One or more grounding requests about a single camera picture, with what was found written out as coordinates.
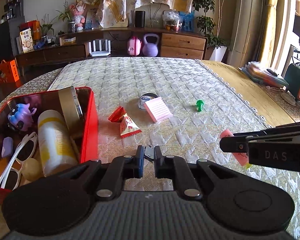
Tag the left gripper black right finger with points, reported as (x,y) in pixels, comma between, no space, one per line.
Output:
(158,162)

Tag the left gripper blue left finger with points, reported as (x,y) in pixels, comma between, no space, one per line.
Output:
(139,161)

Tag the red white snack packet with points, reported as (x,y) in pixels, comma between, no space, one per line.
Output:
(127,126)

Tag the pink sticky note pad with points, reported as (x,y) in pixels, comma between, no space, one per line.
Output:
(157,109)

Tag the green plastic push pin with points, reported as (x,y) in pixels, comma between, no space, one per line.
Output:
(200,105)

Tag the red metal tin box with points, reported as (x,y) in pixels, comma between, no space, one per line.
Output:
(84,146)

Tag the quilted cream table mat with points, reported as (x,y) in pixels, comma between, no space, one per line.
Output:
(193,135)

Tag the black tape roll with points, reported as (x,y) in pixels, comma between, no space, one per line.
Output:
(144,98)

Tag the stack of colourful folders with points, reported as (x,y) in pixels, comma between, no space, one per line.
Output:
(262,75)

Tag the white yellow lotion bottle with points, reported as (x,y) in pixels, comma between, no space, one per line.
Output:
(56,151)

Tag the gold round tin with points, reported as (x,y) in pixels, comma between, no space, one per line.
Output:
(71,110)

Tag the purple kettlebell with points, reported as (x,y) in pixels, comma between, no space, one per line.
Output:
(150,49)

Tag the wooden TV cabinet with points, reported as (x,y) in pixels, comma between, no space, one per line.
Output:
(76,46)

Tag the pink toy case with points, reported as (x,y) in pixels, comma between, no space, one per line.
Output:
(134,46)

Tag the white wifi router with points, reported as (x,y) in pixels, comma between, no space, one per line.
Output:
(99,48)

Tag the purple monster toy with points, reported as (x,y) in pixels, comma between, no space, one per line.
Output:
(21,116)

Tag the purple eraser block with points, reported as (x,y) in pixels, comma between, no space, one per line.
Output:
(7,147)

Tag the blue gift bag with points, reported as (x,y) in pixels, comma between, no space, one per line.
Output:
(187,23)

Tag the bag of fruit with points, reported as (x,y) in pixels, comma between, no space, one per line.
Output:
(172,20)

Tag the black cylinder speaker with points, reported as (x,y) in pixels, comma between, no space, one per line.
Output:
(139,19)

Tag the orange gift bag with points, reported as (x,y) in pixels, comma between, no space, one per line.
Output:
(8,72)

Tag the potted green tree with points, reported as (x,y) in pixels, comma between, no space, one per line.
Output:
(214,19)

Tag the pink doll figure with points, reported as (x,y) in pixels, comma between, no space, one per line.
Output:
(77,11)

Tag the cereal box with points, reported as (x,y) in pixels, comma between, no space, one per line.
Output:
(26,40)

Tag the black mini fridge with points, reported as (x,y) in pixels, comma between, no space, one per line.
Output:
(9,32)

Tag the white frame sunglasses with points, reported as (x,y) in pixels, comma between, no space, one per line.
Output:
(11,176)

